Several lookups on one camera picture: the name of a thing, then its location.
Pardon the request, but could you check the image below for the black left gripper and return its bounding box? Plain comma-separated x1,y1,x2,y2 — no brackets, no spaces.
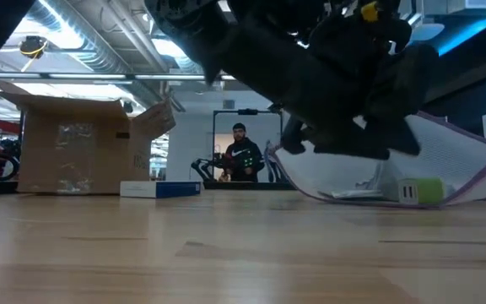
208,16,422,161

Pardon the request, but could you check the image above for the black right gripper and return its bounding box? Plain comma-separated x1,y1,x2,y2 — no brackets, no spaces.
363,44,440,123

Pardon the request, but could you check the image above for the white plastic packet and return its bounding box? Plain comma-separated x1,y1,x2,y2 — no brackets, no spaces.
352,159,401,199

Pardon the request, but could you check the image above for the purple-edged mesh zip pouch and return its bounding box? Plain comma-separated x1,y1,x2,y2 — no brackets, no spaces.
263,110,486,210

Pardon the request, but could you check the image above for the blue carton box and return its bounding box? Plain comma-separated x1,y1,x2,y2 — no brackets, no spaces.
119,180,203,199

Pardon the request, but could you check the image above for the brown Sephora cardboard box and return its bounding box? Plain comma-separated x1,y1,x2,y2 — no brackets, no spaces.
0,79,177,196

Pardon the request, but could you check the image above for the person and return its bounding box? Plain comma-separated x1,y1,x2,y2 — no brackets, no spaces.
224,122,266,182

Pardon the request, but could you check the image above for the white pillar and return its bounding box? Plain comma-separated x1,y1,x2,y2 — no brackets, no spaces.
165,111,217,183

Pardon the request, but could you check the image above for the long ceiling light bar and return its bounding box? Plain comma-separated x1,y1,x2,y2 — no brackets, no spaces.
0,72,235,83

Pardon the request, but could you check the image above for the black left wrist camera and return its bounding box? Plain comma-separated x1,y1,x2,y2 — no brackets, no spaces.
308,12,413,85

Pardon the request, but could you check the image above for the black gantry frame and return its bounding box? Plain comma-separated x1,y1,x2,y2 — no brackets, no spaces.
212,108,285,183

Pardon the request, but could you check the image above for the black table frame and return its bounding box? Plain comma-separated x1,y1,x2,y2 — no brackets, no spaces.
0,180,294,196

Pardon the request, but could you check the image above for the black yellow cable reel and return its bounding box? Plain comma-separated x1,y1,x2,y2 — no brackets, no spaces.
19,35,49,60

